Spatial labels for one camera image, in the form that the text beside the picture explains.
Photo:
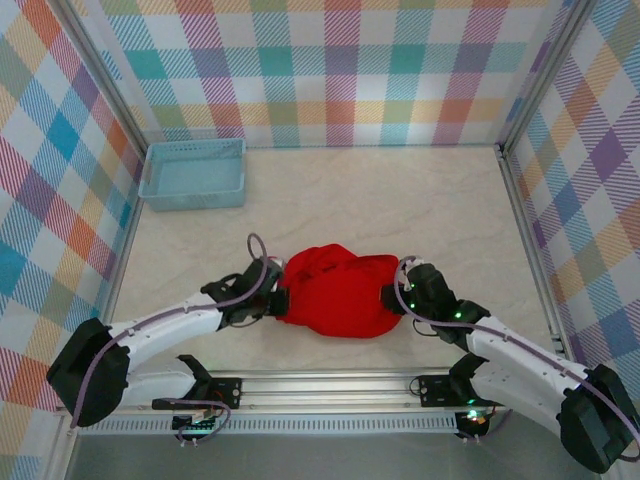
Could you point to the red t-shirt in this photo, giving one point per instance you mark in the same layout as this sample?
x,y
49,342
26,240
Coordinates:
x,y
340,300

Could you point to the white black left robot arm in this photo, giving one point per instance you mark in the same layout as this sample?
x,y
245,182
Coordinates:
x,y
165,325

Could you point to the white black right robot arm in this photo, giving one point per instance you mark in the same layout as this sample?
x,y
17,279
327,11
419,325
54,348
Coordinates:
x,y
520,360

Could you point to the control board with green light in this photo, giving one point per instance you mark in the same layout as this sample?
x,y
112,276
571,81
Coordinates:
x,y
197,422
475,419

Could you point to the light blue plastic basket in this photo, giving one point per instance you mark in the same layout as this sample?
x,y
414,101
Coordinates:
x,y
195,175

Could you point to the grey metal panel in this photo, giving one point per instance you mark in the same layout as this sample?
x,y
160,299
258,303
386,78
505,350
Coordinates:
x,y
325,457

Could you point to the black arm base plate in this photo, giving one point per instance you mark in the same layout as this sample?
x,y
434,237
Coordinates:
x,y
225,392
435,392

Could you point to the aluminium mounting rail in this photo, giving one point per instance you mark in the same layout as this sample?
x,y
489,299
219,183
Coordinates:
x,y
325,387

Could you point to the aluminium frame floor rail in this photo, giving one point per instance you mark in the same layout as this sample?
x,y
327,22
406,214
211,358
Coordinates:
x,y
129,235
509,172

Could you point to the aluminium frame post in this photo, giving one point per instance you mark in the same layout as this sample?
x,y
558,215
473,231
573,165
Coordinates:
x,y
542,75
112,87

